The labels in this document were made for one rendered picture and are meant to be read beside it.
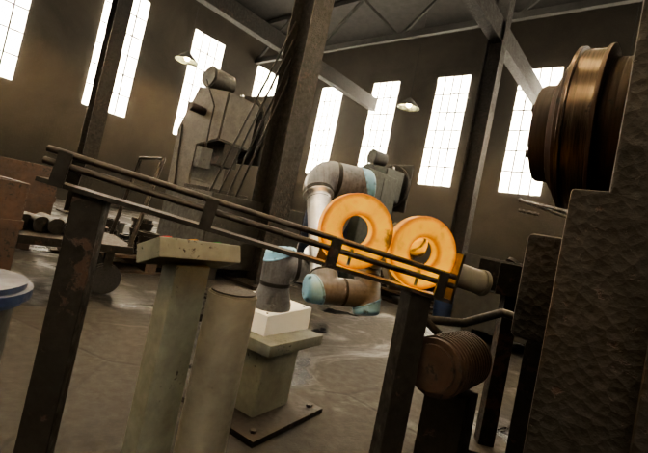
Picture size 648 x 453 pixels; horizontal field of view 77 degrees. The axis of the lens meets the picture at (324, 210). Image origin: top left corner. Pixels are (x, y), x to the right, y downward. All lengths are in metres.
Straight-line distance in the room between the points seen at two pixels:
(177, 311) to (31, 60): 11.71
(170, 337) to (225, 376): 0.19
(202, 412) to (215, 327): 0.19
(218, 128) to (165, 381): 5.35
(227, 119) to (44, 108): 7.01
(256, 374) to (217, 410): 0.49
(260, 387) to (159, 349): 0.52
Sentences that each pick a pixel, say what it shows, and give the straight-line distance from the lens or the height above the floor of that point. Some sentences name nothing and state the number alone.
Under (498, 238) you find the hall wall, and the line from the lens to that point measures 11.81.
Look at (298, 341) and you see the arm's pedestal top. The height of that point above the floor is 0.30.
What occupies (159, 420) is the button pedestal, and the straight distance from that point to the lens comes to 1.23.
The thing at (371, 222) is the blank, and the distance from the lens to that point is 0.84.
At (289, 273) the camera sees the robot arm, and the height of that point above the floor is 0.52.
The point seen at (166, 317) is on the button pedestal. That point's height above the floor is 0.42.
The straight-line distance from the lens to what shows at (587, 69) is 1.21.
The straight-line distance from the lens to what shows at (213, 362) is 1.02.
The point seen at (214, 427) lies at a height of 0.22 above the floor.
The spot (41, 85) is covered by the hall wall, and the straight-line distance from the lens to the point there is 12.60.
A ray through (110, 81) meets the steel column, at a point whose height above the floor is 2.55.
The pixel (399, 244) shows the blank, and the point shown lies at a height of 0.71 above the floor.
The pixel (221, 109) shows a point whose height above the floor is 2.10.
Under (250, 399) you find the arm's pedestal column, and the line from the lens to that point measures 1.57.
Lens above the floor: 0.72
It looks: 2 degrees up
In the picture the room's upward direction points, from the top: 12 degrees clockwise
